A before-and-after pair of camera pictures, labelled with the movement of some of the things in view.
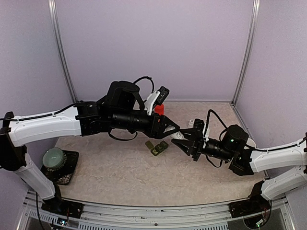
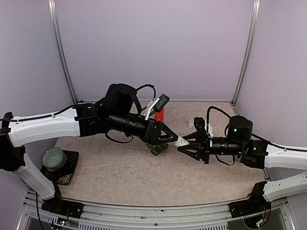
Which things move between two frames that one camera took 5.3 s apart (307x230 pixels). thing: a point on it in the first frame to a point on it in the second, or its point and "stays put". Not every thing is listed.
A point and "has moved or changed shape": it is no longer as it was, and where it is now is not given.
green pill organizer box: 157,149 stays put
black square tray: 62,175 stays put
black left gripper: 158,132 to 152,134
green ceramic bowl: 53,158 stays put
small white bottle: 191,122 stays put
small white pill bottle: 178,135 has moved or changed shape
